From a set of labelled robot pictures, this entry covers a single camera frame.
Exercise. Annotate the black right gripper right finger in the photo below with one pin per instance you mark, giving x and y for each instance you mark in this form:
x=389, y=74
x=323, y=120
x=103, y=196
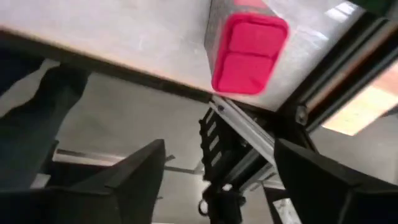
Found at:
x=342, y=205

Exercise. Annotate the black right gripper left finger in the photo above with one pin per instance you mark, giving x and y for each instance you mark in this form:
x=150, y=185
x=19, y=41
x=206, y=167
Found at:
x=93, y=205

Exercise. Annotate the black slotted bracket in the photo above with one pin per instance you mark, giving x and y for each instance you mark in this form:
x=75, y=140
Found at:
x=217, y=149

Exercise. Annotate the silver frame bracket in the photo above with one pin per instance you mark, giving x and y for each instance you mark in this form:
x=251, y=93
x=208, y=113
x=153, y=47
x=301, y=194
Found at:
x=245, y=127

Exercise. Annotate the red lid spice tin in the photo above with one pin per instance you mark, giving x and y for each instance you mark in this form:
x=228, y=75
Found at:
x=248, y=56

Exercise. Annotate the person's leg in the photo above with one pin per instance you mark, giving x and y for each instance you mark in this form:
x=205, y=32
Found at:
x=31, y=124

